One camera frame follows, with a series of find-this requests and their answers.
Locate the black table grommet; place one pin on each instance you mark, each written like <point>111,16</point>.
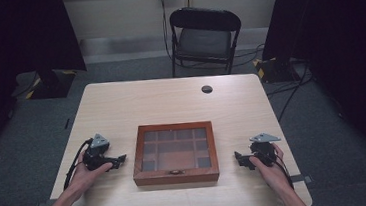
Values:
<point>207,89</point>

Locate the wooden box with glass lid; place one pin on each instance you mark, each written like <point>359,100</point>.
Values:
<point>177,177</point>

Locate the person's right hand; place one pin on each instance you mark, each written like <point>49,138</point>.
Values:
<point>274,175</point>

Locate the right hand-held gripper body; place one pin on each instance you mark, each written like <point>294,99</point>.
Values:
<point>264,151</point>

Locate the black stand base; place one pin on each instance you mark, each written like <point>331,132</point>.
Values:
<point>52,84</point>
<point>273,70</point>

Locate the person's left hand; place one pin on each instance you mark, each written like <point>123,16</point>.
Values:
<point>84,178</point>

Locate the black folding chair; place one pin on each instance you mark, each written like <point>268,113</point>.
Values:
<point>204,42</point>

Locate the black curtain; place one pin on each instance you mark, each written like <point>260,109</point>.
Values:
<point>342,35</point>
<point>14,37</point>

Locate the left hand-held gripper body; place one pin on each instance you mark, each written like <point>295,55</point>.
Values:
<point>96,159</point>

